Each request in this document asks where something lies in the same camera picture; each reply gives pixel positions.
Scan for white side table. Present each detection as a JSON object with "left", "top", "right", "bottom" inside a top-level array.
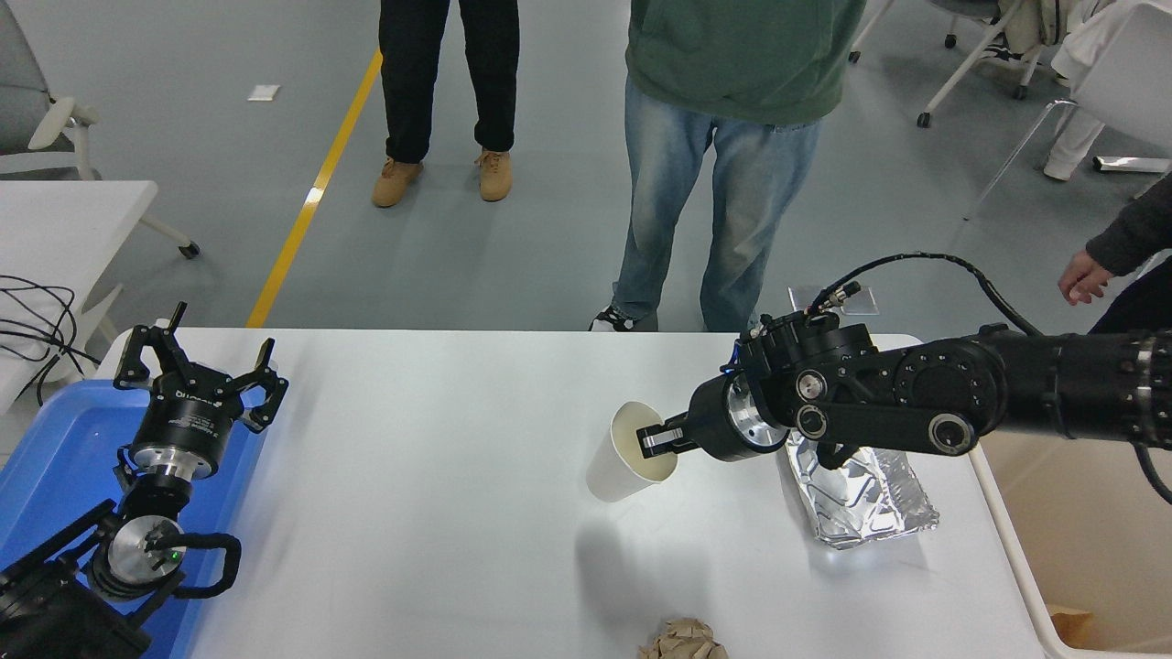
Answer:
[{"left": 0, "top": 181, "right": 158, "bottom": 413}]

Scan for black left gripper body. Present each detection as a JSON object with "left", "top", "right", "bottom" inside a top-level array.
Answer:
[{"left": 135, "top": 383, "right": 244, "bottom": 459}]

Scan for brown cardboard piece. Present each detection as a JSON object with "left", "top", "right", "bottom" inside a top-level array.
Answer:
[{"left": 1048, "top": 606, "right": 1097, "bottom": 646}]

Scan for person's hand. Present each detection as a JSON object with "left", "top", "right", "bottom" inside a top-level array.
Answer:
[{"left": 1058, "top": 249, "right": 1116, "bottom": 306}]

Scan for silver foil tray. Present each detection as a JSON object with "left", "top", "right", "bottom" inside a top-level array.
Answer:
[{"left": 778, "top": 430, "right": 940, "bottom": 550}]

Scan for beige jacket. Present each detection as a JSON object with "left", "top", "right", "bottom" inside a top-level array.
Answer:
[{"left": 998, "top": 0, "right": 1072, "bottom": 56}]

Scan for large pale plastic bin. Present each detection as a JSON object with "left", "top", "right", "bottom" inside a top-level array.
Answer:
[{"left": 969, "top": 430, "right": 1172, "bottom": 659}]

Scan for blue plastic tray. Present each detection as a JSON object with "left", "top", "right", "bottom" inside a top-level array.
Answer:
[{"left": 0, "top": 380, "right": 266, "bottom": 659}]

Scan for grey office chair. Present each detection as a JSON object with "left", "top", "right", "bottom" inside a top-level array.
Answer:
[{"left": 0, "top": 0, "right": 201, "bottom": 262}]

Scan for black cable bundle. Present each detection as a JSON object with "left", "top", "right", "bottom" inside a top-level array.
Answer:
[{"left": 0, "top": 276, "right": 103, "bottom": 404}]

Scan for person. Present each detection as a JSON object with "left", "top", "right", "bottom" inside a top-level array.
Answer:
[
  {"left": 372, "top": 0, "right": 521, "bottom": 208},
  {"left": 591, "top": 0, "right": 868, "bottom": 333},
  {"left": 1058, "top": 174, "right": 1172, "bottom": 335},
  {"left": 1044, "top": 0, "right": 1136, "bottom": 181}
]

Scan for white wheeled chair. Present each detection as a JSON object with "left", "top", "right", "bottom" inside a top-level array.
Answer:
[{"left": 847, "top": 0, "right": 1054, "bottom": 129}]

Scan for crumpled tan paper ball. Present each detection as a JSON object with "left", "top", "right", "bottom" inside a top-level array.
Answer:
[{"left": 638, "top": 618, "right": 730, "bottom": 659}]

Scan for white paper cup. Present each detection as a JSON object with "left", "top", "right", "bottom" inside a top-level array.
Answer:
[{"left": 586, "top": 401, "right": 680, "bottom": 503}]

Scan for white chair metal legs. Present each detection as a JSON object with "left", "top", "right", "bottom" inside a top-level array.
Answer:
[{"left": 963, "top": 5, "right": 1172, "bottom": 221}]

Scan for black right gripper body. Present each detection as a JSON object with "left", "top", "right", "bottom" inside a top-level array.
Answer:
[{"left": 687, "top": 377, "right": 747, "bottom": 461}]

